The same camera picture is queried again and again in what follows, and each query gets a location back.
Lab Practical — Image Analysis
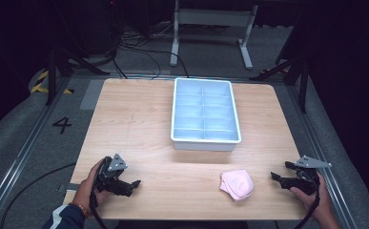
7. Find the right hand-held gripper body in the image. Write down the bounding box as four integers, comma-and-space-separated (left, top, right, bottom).
290, 155, 333, 196

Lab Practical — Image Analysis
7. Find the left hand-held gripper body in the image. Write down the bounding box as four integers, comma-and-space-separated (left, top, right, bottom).
94, 153, 130, 194

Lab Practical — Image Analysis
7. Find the person's right hand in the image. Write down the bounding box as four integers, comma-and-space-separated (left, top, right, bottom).
289, 172, 333, 221

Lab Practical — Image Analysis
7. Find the person's left hand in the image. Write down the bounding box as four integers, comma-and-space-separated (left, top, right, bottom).
72, 157, 113, 218

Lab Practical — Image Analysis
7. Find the pink folded sock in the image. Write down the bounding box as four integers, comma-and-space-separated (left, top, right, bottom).
218, 169, 256, 203

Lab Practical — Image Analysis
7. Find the grey tape patch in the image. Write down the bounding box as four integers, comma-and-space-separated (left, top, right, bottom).
79, 78, 106, 111

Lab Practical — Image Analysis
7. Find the black metal stand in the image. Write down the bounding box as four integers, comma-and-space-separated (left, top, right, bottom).
249, 41, 312, 115
44, 44, 112, 107

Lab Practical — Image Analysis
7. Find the white divided plastic tray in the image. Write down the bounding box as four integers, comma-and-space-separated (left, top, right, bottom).
170, 77, 242, 153

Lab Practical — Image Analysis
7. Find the yellow black hazard tape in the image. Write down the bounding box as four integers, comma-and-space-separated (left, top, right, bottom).
30, 70, 75, 95

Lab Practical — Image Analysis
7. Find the aluminium floor rail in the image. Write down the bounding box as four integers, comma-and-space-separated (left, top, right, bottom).
0, 75, 73, 229
285, 83, 361, 229

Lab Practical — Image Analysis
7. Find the right hand-held gripper cable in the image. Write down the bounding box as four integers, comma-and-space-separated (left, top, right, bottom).
298, 171, 321, 229

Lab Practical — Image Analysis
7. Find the hand-held gripper cable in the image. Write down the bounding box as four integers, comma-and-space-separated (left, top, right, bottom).
298, 171, 321, 229
89, 158, 110, 229

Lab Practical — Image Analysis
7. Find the left hand-held gripper cable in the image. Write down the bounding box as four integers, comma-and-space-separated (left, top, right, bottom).
89, 158, 110, 229

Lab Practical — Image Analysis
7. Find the orange bead bracelet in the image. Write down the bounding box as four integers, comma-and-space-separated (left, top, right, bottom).
69, 201, 90, 218

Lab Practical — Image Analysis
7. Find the black floor cable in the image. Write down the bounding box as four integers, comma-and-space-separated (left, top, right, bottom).
0, 161, 78, 229

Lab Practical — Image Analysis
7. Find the bundle of black floor cables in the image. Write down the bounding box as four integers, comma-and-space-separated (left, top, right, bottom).
110, 18, 191, 80

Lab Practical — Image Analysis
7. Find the white metal desk frame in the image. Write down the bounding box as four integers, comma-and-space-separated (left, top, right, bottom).
169, 0, 260, 71

